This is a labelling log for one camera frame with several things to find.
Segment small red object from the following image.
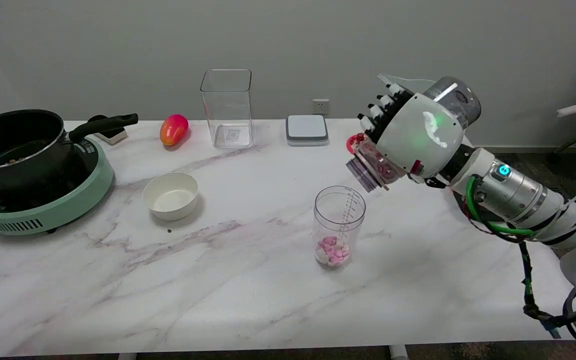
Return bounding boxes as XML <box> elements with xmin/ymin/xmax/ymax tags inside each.
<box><xmin>346</xmin><ymin>132</ymin><xmax>367</xmax><ymax>155</ymax></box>

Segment red orange mango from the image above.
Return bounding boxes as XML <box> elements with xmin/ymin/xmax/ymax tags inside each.
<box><xmin>159</xmin><ymin>114</ymin><xmax>190</xmax><ymax>147</ymax></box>

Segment pink and white candies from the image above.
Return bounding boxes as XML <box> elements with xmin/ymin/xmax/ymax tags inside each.
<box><xmin>315</xmin><ymin>236</ymin><xmax>351</xmax><ymax>266</ymax></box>

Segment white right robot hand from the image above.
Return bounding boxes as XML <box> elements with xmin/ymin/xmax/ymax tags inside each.
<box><xmin>357</xmin><ymin>82</ymin><xmax>469</xmax><ymax>180</ymax></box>

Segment clear jar of candies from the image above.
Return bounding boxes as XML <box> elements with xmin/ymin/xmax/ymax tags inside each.
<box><xmin>345</xmin><ymin>76</ymin><xmax>482</xmax><ymax>194</ymax></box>

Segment black saucepan with handle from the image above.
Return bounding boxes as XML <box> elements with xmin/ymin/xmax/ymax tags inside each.
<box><xmin>0</xmin><ymin>109</ymin><xmax>139</xmax><ymax>194</ymax></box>

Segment clear square plastic container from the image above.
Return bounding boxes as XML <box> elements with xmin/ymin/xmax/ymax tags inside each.
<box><xmin>200</xmin><ymin>69</ymin><xmax>255</xmax><ymax>149</ymax></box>

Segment black braided cable bundle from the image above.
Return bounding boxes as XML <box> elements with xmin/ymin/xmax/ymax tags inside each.
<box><xmin>517</xmin><ymin>240</ymin><xmax>576</xmax><ymax>332</ymax></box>

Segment white round bowl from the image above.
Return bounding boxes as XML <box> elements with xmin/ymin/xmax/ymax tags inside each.
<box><xmin>142</xmin><ymin>172</ymin><xmax>200</xmax><ymax>222</ymax></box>

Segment grey white square lid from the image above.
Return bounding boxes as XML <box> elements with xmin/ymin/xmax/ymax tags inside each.
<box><xmin>285</xmin><ymin>114</ymin><xmax>330</xmax><ymax>147</ymax></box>

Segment mint green induction cooker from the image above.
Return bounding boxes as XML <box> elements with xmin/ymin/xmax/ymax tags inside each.
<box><xmin>0</xmin><ymin>136</ymin><xmax>115</xmax><ymax>237</ymax></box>

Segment green cable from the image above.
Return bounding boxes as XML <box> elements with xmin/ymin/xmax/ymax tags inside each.
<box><xmin>465</xmin><ymin>176</ymin><xmax>537</xmax><ymax>239</ymax></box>

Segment small white and black device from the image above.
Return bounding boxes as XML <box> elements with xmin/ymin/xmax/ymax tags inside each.
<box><xmin>87</xmin><ymin>115</ymin><xmax>129</xmax><ymax>146</ymax></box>

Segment clear plastic measuring jug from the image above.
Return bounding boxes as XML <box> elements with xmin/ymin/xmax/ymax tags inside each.
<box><xmin>377</xmin><ymin>74</ymin><xmax>439</xmax><ymax>96</ymax></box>

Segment clear plastic measuring cup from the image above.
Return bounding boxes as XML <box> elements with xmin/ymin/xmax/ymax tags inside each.
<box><xmin>312</xmin><ymin>185</ymin><xmax>367</xmax><ymax>268</ymax></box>

